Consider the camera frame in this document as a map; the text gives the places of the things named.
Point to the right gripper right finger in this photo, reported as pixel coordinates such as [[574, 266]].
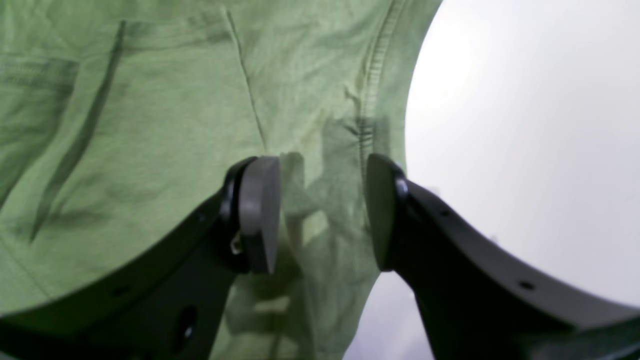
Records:
[[476, 300]]

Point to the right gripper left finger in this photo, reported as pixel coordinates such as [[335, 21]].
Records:
[[166, 304]]

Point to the green T-shirt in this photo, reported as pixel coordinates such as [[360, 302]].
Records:
[[118, 117]]

